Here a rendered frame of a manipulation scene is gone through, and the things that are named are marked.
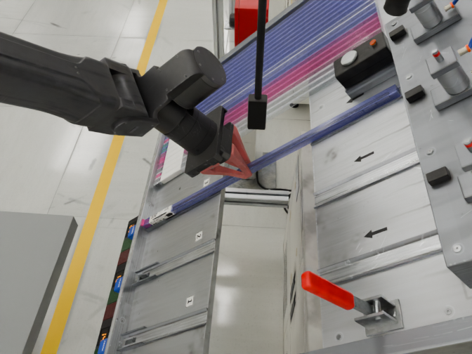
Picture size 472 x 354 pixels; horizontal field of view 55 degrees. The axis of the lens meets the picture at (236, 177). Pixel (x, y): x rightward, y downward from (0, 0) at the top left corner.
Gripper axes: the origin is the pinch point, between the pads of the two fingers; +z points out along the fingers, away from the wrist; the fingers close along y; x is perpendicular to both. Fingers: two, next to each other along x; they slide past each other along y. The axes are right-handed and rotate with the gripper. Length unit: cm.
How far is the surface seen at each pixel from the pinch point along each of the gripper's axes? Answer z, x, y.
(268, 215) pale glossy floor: 71, 57, 53
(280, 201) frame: 50, 33, 37
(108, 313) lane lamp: 1.4, 33.6, -14.8
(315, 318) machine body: 29.8, 8.8, -12.0
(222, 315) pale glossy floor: 61, 67, 12
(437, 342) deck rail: -0.4, -23.8, -31.5
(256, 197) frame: 44, 38, 38
